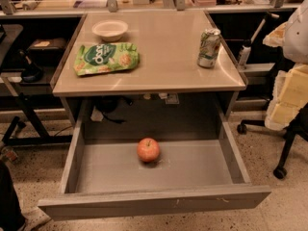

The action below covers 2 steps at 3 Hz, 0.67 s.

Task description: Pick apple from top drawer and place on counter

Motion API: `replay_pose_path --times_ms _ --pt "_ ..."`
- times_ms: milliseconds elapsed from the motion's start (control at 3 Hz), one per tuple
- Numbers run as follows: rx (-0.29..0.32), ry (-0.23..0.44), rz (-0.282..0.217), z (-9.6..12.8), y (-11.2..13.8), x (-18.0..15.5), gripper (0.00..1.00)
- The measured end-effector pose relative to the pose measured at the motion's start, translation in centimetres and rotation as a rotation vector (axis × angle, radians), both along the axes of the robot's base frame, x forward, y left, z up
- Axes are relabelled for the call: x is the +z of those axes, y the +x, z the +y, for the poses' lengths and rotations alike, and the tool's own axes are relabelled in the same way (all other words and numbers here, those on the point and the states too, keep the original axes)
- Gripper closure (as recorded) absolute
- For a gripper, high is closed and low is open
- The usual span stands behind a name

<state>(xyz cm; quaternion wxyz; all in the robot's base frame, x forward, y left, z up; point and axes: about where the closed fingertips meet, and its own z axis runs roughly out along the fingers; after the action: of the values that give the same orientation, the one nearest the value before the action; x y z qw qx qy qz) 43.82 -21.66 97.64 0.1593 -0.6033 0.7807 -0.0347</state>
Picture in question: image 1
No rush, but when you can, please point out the black joystick device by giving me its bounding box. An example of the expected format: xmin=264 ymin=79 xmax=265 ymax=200
xmin=19 ymin=50 xmax=43 ymax=83

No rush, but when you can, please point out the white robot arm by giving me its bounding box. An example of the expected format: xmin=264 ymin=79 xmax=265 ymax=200
xmin=263 ymin=0 xmax=308 ymax=131

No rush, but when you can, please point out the red apple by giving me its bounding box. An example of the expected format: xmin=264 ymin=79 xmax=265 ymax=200
xmin=137 ymin=138 xmax=160 ymax=163

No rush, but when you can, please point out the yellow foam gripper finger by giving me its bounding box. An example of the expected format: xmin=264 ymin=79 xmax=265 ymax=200
xmin=265 ymin=64 xmax=308 ymax=131
xmin=263 ymin=22 xmax=286 ymax=47

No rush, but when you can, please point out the open grey drawer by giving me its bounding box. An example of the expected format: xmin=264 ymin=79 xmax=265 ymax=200
xmin=38 ymin=98 xmax=272 ymax=222

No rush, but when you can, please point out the white paper bowl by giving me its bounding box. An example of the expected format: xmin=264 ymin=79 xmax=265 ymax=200
xmin=91 ymin=20 xmax=128 ymax=42

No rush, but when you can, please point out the green chip bag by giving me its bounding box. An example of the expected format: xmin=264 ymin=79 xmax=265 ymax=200
xmin=74 ymin=42 xmax=140 ymax=76

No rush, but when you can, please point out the black box on shelf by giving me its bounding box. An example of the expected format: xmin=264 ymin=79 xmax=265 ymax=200
xmin=27 ymin=38 xmax=66 ymax=58

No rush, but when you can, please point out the grey counter cabinet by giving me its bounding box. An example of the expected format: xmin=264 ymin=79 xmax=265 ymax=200
xmin=53 ymin=10 xmax=246 ymax=121

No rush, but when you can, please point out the black stand frame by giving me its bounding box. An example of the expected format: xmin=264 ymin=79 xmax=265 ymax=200
xmin=0 ymin=77 xmax=73 ymax=147

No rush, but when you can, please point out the black office chair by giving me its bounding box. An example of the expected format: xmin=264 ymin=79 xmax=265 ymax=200
xmin=237 ymin=103 xmax=308 ymax=180

